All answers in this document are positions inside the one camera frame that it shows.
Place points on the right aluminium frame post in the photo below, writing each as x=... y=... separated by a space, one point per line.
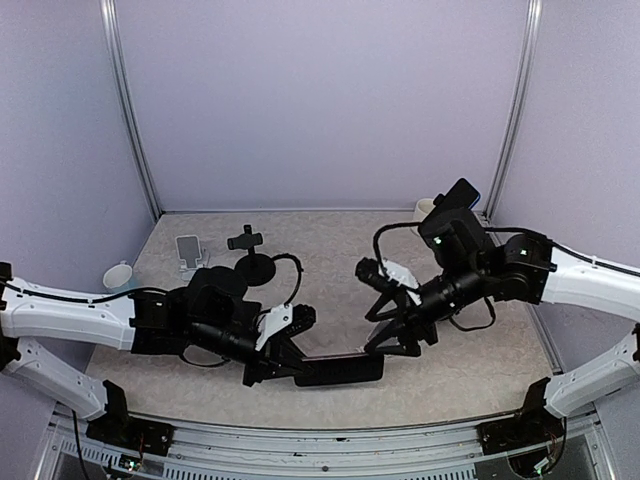
x=517 y=107

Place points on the black phone landscape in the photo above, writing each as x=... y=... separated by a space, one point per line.
x=340 y=370

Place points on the white cup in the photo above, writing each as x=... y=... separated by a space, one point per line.
x=422 y=209

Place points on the aluminium frame post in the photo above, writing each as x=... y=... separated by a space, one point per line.
x=517 y=107
x=109 y=17

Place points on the light blue cup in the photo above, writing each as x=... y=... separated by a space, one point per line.
x=119 y=278

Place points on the left aluminium frame post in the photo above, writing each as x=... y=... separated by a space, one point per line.
x=109 y=17

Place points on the black phone blue edge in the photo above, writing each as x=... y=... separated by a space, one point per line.
x=461 y=195

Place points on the black round base phone stand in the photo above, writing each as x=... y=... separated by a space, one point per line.
x=256 y=268

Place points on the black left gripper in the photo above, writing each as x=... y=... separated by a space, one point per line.
x=277 y=355

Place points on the white folding phone stand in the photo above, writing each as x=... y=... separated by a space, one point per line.
x=191 y=254

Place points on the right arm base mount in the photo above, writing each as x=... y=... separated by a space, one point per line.
x=530 y=425

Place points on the front aluminium rail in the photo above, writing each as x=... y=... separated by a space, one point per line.
x=449 y=450

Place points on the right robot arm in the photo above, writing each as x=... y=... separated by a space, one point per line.
x=527 y=267

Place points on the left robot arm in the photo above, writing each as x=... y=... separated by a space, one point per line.
x=142 y=321

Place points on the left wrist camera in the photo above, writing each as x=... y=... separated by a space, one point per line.
x=284 y=321

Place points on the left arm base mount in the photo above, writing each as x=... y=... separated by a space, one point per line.
x=136 y=434

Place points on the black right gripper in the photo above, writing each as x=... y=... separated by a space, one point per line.
x=407 y=333

